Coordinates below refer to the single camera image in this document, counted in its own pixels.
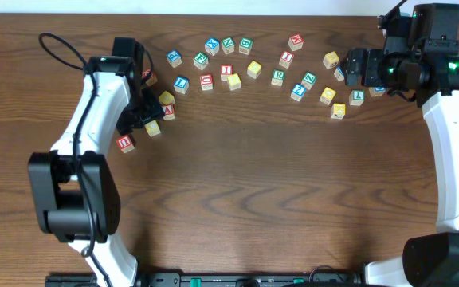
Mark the green N block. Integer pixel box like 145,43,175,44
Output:
221,37,235,54

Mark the red I block right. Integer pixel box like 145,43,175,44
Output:
279,51,294,69

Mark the red U block centre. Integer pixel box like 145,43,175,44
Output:
199,74,214,91

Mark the green Z block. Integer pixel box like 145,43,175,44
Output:
301,72,317,90

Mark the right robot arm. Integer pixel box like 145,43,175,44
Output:
341,3,459,286

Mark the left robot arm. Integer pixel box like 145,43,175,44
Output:
27,37,165,286

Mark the red U block lower left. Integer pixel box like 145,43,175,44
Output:
116,135,135,153

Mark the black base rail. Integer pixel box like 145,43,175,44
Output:
45,272,364,287

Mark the yellow S block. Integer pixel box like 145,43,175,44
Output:
227,73,241,91

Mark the red W block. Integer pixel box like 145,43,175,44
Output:
288,33,304,52

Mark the blue 2 block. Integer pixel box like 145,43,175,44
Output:
290,83,307,102

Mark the red I block left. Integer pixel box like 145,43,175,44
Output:
221,65,233,81

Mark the yellow Q block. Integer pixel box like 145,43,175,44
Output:
320,87,336,105

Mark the yellow O block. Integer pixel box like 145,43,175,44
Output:
247,61,262,79

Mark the yellow M block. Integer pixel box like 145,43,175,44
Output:
323,51,339,69

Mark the blue D block lower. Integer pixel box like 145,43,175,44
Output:
369,87,386,97

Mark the red i block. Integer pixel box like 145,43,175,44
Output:
279,51,294,69
221,65,233,81

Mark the yellow K block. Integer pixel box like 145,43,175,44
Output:
331,103,346,120

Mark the blue P block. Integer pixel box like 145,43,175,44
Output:
167,49,182,68

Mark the blue X block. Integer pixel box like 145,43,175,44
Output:
205,37,220,56

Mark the green R block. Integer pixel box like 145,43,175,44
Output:
271,69,285,86

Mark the yellow C block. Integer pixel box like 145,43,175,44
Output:
145,120,161,137

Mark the green F block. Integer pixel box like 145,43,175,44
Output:
193,52,209,70

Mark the blue 5 block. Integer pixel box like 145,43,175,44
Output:
334,66,345,81

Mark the green B block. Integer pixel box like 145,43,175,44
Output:
238,37,253,55

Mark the red u block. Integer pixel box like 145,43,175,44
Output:
116,135,135,153
199,74,214,91

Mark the blue L block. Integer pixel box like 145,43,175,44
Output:
174,76,190,94

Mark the red A block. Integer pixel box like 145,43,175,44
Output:
163,104,175,120

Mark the green L block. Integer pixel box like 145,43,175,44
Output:
349,89,365,106

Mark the yellow block near A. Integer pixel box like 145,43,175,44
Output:
159,91,175,105

